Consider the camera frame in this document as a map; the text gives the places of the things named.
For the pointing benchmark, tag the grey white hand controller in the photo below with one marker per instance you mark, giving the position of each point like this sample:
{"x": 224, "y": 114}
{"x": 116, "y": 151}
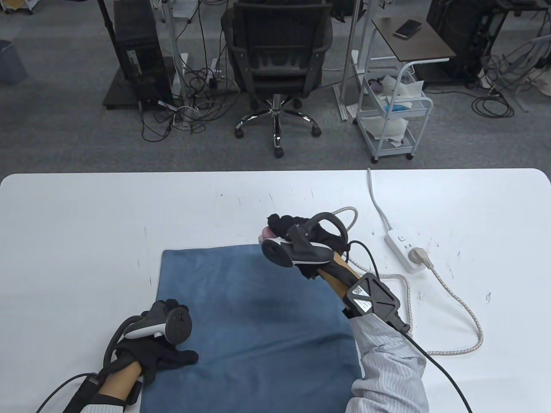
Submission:
{"x": 178, "y": 327}
{"x": 301, "y": 254}

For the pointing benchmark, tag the black office chair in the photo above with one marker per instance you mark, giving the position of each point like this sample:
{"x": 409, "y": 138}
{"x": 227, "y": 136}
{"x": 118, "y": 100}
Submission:
{"x": 280, "y": 56}

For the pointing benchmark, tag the purple round object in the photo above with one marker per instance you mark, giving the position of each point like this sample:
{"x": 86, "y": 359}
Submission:
{"x": 376, "y": 87}

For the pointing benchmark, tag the brown side table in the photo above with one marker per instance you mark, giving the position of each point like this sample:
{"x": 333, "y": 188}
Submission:
{"x": 422, "y": 47}

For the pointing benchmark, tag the smartphone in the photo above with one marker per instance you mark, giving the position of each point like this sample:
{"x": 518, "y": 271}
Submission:
{"x": 407, "y": 29}

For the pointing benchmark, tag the white rolling cart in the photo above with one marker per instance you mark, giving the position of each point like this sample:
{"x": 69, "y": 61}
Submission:
{"x": 374, "y": 148}

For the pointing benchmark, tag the blue cloth item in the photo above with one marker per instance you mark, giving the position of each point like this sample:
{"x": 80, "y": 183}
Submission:
{"x": 396, "y": 107}

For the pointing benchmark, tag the white table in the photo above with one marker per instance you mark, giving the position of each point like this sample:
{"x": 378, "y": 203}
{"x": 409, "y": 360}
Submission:
{"x": 64, "y": 236}

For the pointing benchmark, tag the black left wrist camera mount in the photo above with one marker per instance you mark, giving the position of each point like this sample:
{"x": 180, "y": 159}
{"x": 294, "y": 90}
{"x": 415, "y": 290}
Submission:
{"x": 84, "y": 393}

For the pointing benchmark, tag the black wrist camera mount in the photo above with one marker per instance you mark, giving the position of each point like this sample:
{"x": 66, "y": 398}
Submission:
{"x": 84, "y": 393}
{"x": 374, "y": 299}

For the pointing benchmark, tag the white metal frame post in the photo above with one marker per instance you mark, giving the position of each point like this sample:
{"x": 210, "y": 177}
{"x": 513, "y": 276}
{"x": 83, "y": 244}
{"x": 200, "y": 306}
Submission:
{"x": 345, "y": 77}
{"x": 177, "y": 69}

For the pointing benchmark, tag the grey white left hand controller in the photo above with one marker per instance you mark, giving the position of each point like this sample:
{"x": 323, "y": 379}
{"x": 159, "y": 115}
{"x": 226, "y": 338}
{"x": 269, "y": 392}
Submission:
{"x": 178, "y": 327}

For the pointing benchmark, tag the crumpled white paper sheets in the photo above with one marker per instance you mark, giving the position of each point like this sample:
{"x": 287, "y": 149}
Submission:
{"x": 404, "y": 88}

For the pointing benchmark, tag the person's right forearm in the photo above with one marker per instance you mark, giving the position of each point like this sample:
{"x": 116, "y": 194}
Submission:
{"x": 387, "y": 365}

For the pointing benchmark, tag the black computer tower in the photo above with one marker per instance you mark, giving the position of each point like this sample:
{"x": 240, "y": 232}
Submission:
{"x": 137, "y": 43}
{"x": 452, "y": 34}

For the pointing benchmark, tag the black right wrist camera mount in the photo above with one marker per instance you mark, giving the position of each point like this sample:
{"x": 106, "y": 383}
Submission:
{"x": 374, "y": 299}

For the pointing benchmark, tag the pile of white papers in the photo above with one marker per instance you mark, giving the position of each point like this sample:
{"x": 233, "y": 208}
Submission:
{"x": 387, "y": 127}

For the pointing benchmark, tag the blue pillowcase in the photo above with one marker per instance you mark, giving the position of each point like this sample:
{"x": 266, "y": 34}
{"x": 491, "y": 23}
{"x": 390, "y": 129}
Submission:
{"x": 258, "y": 335}

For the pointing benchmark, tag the black floor stand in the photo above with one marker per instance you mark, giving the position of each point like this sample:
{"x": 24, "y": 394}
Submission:
{"x": 118, "y": 92}

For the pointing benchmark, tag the person's left hand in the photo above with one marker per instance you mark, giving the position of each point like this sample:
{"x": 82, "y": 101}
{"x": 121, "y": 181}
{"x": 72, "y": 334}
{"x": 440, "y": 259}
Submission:
{"x": 157, "y": 355}

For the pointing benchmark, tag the pink electric iron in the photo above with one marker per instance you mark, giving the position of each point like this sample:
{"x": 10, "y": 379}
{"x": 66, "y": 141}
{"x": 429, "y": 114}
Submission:
{"x": 267, "y": 234}

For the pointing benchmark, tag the person's left forearm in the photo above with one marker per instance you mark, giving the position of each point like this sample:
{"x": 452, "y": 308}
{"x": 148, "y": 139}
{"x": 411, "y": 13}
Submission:
{"x": 120, "y": 385}

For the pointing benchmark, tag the grey white right hand controller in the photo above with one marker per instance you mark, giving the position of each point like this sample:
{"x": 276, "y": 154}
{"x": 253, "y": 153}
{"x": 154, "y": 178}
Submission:
{"x": 301, "y": 254}

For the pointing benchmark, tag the person's right hand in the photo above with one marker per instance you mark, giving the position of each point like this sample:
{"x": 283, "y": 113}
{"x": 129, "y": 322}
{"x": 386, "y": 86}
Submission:
{"x": 325, "y": 234}

